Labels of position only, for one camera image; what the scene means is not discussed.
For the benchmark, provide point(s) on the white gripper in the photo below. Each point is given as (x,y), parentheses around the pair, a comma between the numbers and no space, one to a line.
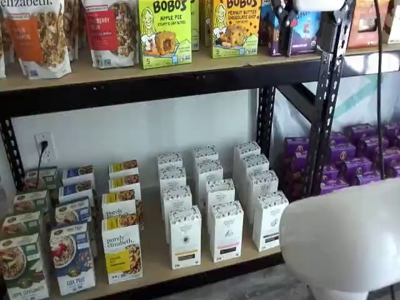
(318,3)

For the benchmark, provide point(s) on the white box yellow strip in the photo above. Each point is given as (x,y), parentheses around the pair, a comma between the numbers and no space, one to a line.
(185,237)

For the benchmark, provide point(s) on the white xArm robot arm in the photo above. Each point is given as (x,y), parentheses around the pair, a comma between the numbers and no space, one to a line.
(337,234)

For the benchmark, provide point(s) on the purple blue Zbar box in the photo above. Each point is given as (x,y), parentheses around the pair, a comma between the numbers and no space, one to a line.
(306,34)

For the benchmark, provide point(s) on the orange snack box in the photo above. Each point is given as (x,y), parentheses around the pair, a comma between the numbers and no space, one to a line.
(365,25)

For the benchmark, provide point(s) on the particleboard shelf board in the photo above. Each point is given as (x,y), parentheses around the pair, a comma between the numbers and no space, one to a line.
(368,49)
(93,73)

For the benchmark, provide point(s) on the yellow Bobo's peanut butter box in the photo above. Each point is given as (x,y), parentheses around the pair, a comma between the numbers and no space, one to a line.
(234,31)

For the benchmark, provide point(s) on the tan snack box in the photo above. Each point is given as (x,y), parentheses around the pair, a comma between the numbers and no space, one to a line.
(393,22)

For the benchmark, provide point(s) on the purple Annie's box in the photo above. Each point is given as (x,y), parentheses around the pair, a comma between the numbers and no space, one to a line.
(368,145)
(339,139)
(297,145)
(362,132)
(393,171)
(362,178)
(330,172)
(334,187)
(393,129)
(392,157)
(343,152)
(356,165)
(293,178)
(295,162)

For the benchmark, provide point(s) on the green Bobo's apple pie box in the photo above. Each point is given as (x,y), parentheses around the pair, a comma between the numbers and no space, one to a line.
(195,25)
(165,37)

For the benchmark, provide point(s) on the white organic pantry box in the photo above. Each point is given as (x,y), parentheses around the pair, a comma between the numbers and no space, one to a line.
(209,170)
(176,197)
(247,149)
(255,162)
(172,176)
(205,152)
(220,190)
(170,160)
(262,182)

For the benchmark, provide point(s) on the white box dark strip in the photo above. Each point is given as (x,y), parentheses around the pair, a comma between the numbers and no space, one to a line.
(268,222)

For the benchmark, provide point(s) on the white box pink strip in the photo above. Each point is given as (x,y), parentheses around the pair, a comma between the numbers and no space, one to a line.
(226,231)

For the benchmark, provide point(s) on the white yellow purely elizabeth box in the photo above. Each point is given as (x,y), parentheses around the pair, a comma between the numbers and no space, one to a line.
(122,250)
(120,203)
(123,167)
(125,182)

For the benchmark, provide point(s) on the blue granola cereal box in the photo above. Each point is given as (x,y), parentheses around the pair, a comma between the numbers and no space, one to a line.
(73,259)
(78,173)
(72,211)
(76,190)

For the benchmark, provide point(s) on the green granola cereal box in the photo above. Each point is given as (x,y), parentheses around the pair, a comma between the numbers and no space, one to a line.
(20,223)
(40,178)
(29,201)
(22,268)

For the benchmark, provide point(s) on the white plastic sheet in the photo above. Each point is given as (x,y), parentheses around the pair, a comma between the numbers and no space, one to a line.
(359,100)

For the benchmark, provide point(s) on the granola bag red label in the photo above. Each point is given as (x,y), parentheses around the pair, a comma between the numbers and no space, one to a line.
(106,31)

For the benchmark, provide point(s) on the white tea boxes group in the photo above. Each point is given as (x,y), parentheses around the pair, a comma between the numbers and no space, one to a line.
(153,237)

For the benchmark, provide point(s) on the white wall outlet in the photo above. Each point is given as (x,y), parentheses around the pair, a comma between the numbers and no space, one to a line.
(48,156)

